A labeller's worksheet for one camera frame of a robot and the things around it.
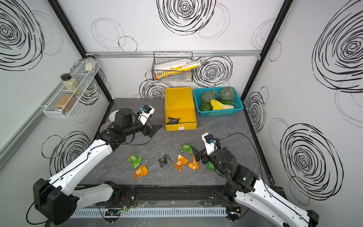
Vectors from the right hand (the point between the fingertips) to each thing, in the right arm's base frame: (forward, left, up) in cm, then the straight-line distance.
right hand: (200, 143), depth 69 cm
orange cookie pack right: (-3, +2, -22) cm, 23 cm away
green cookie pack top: (+8, +6, -22) cm, 24 cm away
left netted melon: (+47, -9, -13) cm, 49 cm away
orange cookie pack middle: (-1, +10, -22) cm, 24 cm away
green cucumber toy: (+42, -21, -15) cm, 49 cm away
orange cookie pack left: (-8, +33, -22) cm, 40 cm away
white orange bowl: (+29, +63, -18) cm, 71 cm away
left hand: (+12, +24, +3) cm, 27 cm away
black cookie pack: (0, +20, -22) cm, 30 cm away
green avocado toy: (+38, -7, -15) cm, 41 cm away
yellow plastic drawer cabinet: (+29, +12, -3) cm, 32 cm away
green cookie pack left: (-1, +38, -22) cm, 44 cm away
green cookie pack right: (-4, -8, -22) cm, 23 cm away
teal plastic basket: (+42, -32, -16) cm, 55 cm away
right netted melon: (+48, -24, -11) cm, 55 cm away
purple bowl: (+20, +64, -17) cm, 69 cm away
